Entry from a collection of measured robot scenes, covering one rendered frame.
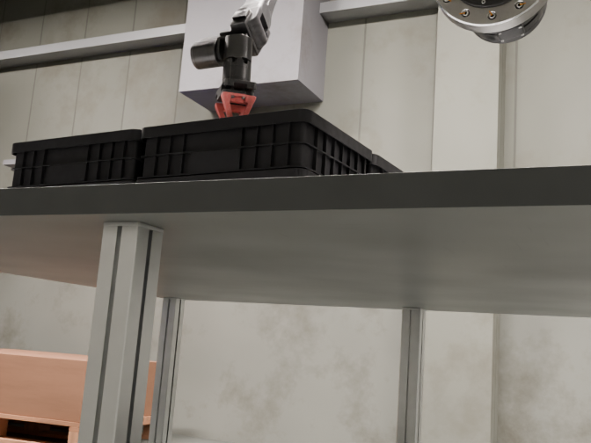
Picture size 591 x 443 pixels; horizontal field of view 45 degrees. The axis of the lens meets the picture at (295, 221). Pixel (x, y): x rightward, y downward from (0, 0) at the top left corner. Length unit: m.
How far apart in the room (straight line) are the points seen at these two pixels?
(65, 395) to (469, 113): 2.23
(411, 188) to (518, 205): 0.11
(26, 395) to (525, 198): 2.97
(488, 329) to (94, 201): 2.52
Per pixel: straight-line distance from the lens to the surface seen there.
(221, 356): 3.98
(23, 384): 3.51
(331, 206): 0.79
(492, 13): 1.22
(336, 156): 1.40
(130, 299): 0.98
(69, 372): 3.36
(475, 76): 3.57
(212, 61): 1.51
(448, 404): 3.33
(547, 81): 3.70
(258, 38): 1.54
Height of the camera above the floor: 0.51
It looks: 10 degrees up
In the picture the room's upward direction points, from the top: 4 degrees clockwise
